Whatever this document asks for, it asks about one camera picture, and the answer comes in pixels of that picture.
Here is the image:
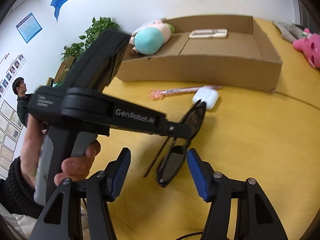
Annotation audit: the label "green potted plant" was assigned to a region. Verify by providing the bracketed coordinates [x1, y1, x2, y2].
[61, 17, 120, 61]

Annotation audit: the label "brown cardboard box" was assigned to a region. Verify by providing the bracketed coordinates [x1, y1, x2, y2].
[117, 15, 283, 92]

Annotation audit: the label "white clear phone case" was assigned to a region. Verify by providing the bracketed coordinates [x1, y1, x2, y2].
[189, 29, 228, 39]

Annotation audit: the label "pink bear-topped pen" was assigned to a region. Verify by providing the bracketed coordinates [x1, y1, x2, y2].
[149, 85, 222, 100]

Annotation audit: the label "white earbuds case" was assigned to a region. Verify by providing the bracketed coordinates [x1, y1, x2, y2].
[192, 86, 219, 110]

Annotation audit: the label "pig plush teal shirt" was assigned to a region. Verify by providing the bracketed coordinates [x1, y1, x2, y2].
[129, 20, 175, 56]

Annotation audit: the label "blue framed wall poster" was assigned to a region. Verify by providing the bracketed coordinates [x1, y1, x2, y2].
[16, 12, 42, 43]

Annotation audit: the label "grey folded cloth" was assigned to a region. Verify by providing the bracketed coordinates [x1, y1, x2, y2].
[272, 21, 304, 43]

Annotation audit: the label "person left hand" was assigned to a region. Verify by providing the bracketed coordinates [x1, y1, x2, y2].
[19, 113, 102, 189]

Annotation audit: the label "man in black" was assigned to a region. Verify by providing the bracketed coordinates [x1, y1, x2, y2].
[12, 77, 33, 127]

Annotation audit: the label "black left forearm sleeve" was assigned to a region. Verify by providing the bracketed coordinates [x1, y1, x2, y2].
[0, 157, 43, 219]

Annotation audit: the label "pink plush toy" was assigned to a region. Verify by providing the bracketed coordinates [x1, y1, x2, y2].
[293, 28, 320, 69]

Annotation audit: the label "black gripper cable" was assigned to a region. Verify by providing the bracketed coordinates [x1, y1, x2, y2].
[175, 231, 203, 240]

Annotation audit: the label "black sunglasses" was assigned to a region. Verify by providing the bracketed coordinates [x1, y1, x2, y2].
[156, 100, 206, 187]

